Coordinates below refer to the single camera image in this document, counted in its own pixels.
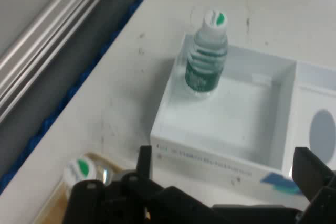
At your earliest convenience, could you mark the aluminium profile rail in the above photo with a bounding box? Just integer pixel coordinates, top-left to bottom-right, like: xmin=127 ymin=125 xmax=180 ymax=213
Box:
xmin=0 ymin=0 xmax=123 ymax=123

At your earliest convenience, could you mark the wooden tray with white rim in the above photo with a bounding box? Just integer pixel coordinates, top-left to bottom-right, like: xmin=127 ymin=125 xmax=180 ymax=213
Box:
xmin=31 ymin=152 xmax=124 ymax=224

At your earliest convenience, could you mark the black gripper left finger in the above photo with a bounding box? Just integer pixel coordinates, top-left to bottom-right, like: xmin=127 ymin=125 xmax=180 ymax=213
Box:
xmin=62 ymin=145 xmax=216 ymax=224

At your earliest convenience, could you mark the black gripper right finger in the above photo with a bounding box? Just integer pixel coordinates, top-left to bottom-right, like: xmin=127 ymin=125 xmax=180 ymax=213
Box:
xmin=292 ymin=146 xmax=336 ymax=224

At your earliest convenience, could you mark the white cardboard box with print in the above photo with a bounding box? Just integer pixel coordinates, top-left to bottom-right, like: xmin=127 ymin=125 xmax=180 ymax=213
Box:
xmin=150 ymin=31 xmax=336 ymax=206

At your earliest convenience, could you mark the clear water bottle green label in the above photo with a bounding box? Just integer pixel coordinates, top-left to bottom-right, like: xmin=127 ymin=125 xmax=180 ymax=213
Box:
xmin=62 ymin=155 xmax=114 ymax=196
xmin=183 ymin=9 xmax=228 ymax=97

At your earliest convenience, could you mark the blue table edge strip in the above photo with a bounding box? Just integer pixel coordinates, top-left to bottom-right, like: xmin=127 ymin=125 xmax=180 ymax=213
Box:
xmin=0 ymin=0 xmax=161 ymax=195

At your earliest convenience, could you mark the blue tape piece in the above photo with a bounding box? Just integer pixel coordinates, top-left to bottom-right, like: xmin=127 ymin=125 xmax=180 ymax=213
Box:
xmin=260 ymin=172 xmax=302 ymax=195

